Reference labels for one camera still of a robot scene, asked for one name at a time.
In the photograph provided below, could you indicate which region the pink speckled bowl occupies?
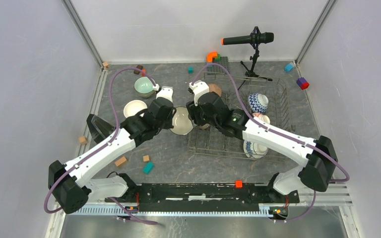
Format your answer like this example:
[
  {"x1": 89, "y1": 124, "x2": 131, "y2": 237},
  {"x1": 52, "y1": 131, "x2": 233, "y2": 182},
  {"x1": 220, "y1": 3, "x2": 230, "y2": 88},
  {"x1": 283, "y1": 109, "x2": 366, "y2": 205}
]
[{"x1": 208, "y1": 83, "x2": 222, "y2": 97}]

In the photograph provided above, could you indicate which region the teal and white bowl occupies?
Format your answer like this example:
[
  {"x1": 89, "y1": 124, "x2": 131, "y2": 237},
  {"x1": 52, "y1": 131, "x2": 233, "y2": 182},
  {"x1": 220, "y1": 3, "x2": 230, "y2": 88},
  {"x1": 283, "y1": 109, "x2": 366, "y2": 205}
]
[{"x1": 170, "y1": 107, "x2": 193, "y2": 135}]

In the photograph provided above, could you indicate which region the orange bowl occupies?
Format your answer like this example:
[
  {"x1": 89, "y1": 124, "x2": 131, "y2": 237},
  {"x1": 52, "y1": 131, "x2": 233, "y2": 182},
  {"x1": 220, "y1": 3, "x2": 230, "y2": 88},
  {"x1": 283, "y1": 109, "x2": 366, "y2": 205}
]
[{"x1": 123, "y1": 100, "x2": 147, "y2": 118}]

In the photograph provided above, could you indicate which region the mint green flower bowl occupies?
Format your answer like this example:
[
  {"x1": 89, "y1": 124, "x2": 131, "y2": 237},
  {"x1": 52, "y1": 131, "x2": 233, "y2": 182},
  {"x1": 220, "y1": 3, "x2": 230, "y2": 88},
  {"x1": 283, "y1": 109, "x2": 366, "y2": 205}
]
[{"x1": 134, "y1": 76, "x2": 155, "y2": 98}]

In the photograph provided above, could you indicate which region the red and white bowl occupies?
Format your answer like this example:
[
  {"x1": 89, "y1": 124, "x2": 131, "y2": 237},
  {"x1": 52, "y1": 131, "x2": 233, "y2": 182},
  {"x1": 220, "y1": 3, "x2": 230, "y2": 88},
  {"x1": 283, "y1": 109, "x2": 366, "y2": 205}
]
[{"x1": 253, "y1": 113, "x2": 270, "y2": 124}]

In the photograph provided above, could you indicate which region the dark brown patterned bowl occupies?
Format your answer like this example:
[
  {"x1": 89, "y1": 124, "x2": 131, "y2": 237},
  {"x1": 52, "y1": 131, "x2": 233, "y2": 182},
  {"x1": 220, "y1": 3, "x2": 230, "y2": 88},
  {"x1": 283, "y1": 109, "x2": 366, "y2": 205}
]
[{"x1": 199, "y1": 123, "x2": 211, "y2": 130}]

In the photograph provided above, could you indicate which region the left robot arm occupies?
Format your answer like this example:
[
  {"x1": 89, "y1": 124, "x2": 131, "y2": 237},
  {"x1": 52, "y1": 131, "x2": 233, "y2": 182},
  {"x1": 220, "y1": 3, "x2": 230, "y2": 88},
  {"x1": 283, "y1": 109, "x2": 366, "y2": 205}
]
[{"x1": 44, "y1": 96, "x2": 176, "y2": 214}]

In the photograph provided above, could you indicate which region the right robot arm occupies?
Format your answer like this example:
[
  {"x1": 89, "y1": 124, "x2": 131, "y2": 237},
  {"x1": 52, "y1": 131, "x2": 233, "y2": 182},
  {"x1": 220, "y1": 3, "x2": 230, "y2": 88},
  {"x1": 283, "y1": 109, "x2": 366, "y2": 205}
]
[{"x1": 186, "y1": 92, "x2": 338, "y2": 202}]

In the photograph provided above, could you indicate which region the grey building block baseplate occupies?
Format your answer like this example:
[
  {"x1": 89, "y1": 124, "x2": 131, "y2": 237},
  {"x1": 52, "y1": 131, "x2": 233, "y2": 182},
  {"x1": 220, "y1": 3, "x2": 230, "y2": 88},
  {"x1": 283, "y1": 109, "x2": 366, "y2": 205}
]
[{"x1": 206, "y1": 56, "x2": 230, "y2": 74}]

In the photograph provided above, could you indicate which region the blue zigzag pattern bowl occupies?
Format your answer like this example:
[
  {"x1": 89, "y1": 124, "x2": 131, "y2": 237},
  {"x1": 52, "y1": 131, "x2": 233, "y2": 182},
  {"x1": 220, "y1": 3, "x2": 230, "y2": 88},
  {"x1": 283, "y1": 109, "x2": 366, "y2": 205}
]
[{"x1": 247, "y1": 93, "x2": 269, "y2": 114}]

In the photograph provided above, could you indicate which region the brown block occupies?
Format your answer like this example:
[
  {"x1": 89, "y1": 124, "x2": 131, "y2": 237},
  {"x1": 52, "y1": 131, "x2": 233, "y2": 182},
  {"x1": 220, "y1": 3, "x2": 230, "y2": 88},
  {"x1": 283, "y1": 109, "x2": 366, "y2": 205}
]
[{"x1": 133, "y1": 65, "x2": 143, "y2": 75}]

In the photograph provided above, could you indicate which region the orange curved block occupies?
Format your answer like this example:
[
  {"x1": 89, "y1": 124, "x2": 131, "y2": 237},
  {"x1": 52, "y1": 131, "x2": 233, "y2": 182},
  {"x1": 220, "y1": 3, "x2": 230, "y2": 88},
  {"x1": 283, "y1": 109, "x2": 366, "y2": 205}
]
[{"x1": 206, "y1": 52, "x2": 218, "y2": 63}]

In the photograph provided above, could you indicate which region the black microphone tripod stand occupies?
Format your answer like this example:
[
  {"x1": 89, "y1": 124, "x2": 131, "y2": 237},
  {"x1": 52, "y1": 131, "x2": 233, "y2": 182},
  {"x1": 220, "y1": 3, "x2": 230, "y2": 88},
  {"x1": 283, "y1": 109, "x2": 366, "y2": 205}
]
[{"x1": 240, "y1": 26, "x2": 273, "y2": 81}]

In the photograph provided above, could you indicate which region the teal block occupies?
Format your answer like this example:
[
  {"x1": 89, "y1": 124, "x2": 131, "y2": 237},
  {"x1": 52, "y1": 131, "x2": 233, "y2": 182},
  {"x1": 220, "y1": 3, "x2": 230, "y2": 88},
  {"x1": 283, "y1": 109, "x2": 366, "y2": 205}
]
[{"x1": 142, "y1": 162, "x2": 154, "y2": 175}]

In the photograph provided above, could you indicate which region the blue floral white bowl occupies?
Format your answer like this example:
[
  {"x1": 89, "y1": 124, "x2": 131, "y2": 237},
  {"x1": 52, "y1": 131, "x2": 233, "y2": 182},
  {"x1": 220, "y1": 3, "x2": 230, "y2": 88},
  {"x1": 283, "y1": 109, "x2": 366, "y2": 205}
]
[{"x1": 243, "y1": 140, "x2": 269, "y2": 159}]

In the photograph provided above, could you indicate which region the tan wooden brick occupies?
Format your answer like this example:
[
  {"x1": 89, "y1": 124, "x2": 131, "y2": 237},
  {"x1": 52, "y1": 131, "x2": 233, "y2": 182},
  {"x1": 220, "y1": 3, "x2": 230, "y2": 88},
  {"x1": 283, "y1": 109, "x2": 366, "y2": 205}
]
[{"x1": 115, "y1": 156, "x2": 128, "y2": 167}]

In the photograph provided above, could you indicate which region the black clear-top box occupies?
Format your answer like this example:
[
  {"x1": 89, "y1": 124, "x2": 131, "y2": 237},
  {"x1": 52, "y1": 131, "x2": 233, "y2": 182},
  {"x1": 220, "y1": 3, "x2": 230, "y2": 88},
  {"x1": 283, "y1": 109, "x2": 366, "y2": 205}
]
[{"x1": 86, "y1": 114, "x2": 115, "y2": 144}]

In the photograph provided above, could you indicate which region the small orange cube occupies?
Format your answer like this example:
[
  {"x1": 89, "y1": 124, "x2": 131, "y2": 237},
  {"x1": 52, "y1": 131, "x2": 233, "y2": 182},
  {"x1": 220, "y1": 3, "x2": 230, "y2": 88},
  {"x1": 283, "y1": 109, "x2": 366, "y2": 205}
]
[{"x1": 235, "y1": 180, "x2": 243, "y2": 188}]

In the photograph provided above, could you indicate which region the light blue block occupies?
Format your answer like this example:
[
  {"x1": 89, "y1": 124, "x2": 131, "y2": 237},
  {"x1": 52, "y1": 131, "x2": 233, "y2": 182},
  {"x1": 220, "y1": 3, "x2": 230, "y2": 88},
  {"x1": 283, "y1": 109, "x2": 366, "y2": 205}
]
[{"x1": 284, "y1": 62, "x2": 295, "y2": 72}]

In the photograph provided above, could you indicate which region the black microphone orange tip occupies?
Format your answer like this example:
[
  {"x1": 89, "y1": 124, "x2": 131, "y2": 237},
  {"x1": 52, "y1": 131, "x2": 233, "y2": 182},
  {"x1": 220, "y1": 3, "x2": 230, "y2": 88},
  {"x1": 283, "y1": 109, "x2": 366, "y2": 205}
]
[{"x1": 221, "y1": 32, "x2": 274, "y2": 45}]

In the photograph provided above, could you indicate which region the purple and red block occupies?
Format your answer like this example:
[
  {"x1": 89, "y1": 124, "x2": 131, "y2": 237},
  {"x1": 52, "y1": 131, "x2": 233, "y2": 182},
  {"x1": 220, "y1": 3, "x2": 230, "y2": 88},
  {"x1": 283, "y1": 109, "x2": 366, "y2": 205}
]
[{"x1": 296, "y1": 77, "x2": 310, "y2": 90}]

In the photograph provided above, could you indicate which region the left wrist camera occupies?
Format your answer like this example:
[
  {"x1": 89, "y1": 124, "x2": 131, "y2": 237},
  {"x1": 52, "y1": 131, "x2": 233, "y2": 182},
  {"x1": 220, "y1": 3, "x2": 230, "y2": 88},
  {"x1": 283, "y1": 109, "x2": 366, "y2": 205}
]
[{"x1": 152, "y1": 84, "x2": 174, "y2": 103}]

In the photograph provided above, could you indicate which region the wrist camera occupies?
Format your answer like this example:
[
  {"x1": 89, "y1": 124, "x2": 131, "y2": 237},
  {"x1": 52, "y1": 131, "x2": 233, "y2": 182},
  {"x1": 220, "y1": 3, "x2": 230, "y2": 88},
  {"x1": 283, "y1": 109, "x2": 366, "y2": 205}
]
[
  {"x1": 189, "y1": 80, "x2": 209, "y2": 106},
  {"x1": 152, "y1": 84, "x2": 174, "y2": 103}
]

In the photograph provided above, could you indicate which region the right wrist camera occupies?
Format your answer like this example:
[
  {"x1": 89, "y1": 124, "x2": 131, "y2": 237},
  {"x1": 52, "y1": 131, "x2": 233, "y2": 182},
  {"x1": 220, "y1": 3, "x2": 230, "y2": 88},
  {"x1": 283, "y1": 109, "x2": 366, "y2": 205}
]
[{"x1": 189, "y1": 80, "x2": 209, "y2": 106}]

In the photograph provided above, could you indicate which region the grey wire dish rack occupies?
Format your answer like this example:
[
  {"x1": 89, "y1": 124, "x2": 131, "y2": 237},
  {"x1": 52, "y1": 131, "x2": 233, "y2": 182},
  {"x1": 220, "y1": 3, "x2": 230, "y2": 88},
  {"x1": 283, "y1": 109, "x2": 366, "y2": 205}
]
[{"x1": 188, "y1": 73, "x2": 305, "y2": 164}]

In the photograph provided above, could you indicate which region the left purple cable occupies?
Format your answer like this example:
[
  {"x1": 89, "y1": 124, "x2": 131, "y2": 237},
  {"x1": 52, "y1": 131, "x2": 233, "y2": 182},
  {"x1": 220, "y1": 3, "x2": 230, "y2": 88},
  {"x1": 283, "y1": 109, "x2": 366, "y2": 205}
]
[{"x1": 43, "y1": 67, "x2": 160, "y2": 226}]

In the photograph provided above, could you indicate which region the purple cable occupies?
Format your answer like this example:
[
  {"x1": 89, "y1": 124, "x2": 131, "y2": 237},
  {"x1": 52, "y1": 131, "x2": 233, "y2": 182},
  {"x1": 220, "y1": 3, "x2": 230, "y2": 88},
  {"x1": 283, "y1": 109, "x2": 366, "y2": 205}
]
[
  {"x1": 190, "y1": 62, "x2": 351, "y2": 223},
  {"x1": 43, "y1": 67, "x2": 160, "y2": 226}
]

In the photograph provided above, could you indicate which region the wooden cube at wall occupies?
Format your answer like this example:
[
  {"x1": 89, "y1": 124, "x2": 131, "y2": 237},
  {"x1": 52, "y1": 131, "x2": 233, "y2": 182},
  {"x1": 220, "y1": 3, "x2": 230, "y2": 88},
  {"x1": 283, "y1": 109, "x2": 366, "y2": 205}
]
[{"x1": 78, "y1": 136, "x2": 88, "y2": 145}]

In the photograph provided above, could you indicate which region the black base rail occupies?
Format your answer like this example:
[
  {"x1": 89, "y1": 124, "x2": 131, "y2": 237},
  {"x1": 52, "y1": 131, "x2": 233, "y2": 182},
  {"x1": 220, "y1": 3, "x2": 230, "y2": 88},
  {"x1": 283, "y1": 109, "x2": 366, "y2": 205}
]
[{"x1": 116, "y1": 182, "x2": 300, "y2": 212}]

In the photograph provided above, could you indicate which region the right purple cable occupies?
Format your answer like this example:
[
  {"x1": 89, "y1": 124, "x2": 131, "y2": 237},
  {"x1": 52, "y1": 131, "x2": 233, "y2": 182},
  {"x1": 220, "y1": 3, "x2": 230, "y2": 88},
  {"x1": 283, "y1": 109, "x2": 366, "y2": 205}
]
[{"x1": 190, "y1": 62, "x2": 351, "y2": 223}]

